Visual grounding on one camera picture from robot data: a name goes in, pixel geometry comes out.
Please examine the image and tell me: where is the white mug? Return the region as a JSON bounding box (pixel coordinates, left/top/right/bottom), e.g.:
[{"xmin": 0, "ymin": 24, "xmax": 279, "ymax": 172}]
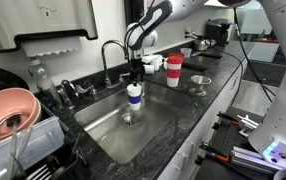
[
  {"xmin": 151, "ymin": 58, "xmax": 163, "ymax": 71},
  {"xmin": 142, "ymin": 55, "xmax": 156, "ymax": 64},
  {"xmin": 154, "ymin": 54, "xmax": 165, "ymax": 64}
]

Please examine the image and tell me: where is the clear plastic container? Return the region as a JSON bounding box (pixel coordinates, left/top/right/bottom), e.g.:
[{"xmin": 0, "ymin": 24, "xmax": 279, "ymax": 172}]
[{"xmin": 180, "ymin": 48, "xmax": 192, "ymax": 58}]

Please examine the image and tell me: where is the red and white tumbler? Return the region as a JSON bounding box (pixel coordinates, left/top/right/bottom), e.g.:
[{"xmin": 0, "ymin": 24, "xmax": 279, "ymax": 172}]
[{"xmin": 167, "ymin": 56, "xmax": 183, "ymax": 87}]

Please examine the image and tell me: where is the steel sink basin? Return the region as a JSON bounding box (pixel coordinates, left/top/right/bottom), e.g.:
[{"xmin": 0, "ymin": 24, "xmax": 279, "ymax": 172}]
[{"xmin": 74, "ymin": 81, "xmax": 191, "ymax": 163}]

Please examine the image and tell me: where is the paper towel dispenser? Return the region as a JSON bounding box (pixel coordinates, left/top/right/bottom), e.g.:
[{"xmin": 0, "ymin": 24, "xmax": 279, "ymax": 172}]
[{"xmin": 0, "ymin": 0, "xmax": 98, "ymax": 53}]

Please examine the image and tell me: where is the white mug back left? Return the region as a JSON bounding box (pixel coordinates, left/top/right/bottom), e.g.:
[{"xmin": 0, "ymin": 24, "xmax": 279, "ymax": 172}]
[{"xmin": 142, "ymin": 55, "xmax": 156, "ymax": 64}]

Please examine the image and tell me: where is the white and blue cup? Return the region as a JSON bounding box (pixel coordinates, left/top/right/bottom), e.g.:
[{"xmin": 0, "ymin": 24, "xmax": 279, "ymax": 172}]
[{"xmin": 127, "ymin": 84, "xmax": 142, "ymax": 111}]

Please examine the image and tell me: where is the metal funnel dripper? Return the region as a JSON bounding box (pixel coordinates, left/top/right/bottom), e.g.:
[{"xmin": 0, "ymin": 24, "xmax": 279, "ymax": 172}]
[{"xmin": 189, "ymin": 75, "xmax": 212, "ymax": 96}]

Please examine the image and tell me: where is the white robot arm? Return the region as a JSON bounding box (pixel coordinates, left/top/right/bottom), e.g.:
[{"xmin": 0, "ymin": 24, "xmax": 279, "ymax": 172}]
[{"xmin": 125, "ymin": 0, "xmax": 208, "ymax": 85}]

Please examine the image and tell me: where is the black coffee maker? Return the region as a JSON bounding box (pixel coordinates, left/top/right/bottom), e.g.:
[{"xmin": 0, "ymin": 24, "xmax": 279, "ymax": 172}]
[{"xmin": 205, "ymin": 18, "xmax": 232, "ymax": 45}]

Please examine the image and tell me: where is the black dish rack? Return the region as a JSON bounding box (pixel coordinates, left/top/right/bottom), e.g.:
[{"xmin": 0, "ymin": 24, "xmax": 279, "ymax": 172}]
[{"xmin": 0, "ymin": 109, "xmax": 92, "ymax": 180}]

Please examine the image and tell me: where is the white mug front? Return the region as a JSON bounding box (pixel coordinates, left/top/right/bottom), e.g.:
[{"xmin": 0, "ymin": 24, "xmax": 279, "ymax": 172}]
[{"xmin": 151, "ymin": 58, "xmax": 163, "ymax": 71}]

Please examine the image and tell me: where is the white mug back right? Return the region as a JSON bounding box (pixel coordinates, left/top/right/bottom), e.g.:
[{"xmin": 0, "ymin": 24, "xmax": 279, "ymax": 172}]
[{"xmin": 154, "ymin": 54, "xmax": 165, "ymax": 64}]

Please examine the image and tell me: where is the black tray with chopsticks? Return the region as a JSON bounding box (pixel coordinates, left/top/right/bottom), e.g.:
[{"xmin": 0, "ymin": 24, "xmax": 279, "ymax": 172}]
[{"xmin": 182, "ymin": 52, "xmax": 222, "ymax": 72}]

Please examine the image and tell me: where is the chrome faucet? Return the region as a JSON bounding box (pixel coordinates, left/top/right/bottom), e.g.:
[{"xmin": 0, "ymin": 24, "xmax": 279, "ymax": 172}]
[{"xmin": 101, "ymin": 40, "xmax": 129, "ymax": 89}]

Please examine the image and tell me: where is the pink bowl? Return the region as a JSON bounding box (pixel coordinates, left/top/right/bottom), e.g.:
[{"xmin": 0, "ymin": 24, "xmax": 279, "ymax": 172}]
[{"xmin": 0, "ymin": 88, "xmax": 41, "ymax": 140}]

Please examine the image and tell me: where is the clear plastic bottle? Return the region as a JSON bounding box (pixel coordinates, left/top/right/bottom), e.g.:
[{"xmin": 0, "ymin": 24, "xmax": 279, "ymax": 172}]
[{"xmin": 28, "ymin": 57, "xmax": 62, "ymax": 110}]

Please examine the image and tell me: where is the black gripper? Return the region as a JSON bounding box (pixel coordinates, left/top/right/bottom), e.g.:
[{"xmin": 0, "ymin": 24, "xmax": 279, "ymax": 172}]
[{"xmin": 130, "ymin": 58, "xmax": 145, "ymax": 86}]

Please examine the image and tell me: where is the metal kettle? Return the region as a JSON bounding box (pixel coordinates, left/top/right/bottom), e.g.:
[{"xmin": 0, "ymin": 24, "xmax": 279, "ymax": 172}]
[{"xmin": 194, "ymin": 38, "xmax": 213, "ymax": 51}]

